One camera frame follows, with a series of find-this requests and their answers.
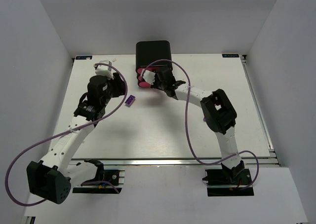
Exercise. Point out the purple long lego brick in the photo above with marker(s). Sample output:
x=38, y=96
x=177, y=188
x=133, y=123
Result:
x=130, y=100

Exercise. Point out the black drawer cabinet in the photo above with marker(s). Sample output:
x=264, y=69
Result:
x=150, y=51

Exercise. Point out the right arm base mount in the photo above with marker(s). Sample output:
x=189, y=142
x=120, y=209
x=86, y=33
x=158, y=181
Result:
x=219, y=184

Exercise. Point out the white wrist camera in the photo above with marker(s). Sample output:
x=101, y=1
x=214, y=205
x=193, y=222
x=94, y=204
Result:
x=103, y=68
x=148, y=76

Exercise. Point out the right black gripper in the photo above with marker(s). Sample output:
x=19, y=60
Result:
x=162, y=75

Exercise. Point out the right blue label sticker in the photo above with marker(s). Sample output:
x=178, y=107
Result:
x=226, y=55

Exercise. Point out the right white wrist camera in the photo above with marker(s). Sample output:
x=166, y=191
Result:
x=148, y=76

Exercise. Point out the left blue label sticker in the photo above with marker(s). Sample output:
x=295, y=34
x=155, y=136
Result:
x=85, y=57

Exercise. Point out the blue label sticker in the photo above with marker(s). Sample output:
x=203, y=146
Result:
x=226, y=55
x=85, y=57

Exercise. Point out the pink drawer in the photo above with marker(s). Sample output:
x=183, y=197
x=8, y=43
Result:
x=142, y=71
x=144, y=84
x=140, y=78

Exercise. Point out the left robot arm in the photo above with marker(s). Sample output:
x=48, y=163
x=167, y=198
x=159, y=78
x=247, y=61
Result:
x=51, y=178

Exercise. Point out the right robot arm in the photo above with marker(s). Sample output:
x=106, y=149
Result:
x=219, y=114

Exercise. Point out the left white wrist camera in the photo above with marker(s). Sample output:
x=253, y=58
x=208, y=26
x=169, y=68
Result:
x=103, y=68

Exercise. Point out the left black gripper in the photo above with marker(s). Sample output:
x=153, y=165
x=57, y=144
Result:
x=118, y=85

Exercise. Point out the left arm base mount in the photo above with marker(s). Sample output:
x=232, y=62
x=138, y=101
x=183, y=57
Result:
x=102, y=180

